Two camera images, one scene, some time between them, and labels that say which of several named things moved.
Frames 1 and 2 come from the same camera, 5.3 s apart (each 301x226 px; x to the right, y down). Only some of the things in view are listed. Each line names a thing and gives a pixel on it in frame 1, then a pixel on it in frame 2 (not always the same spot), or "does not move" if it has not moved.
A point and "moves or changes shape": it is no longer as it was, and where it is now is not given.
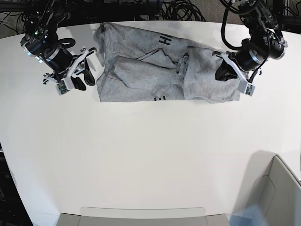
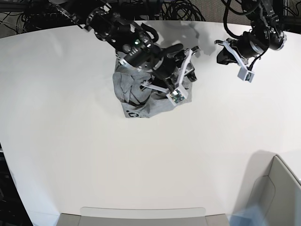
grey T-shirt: (141, 65) moves or changes shape
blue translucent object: (253, 216) does not move
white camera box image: (65, 85) -> (176, 97)
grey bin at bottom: (143, 216) does not move
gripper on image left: (65, 65) -> (170, 65)
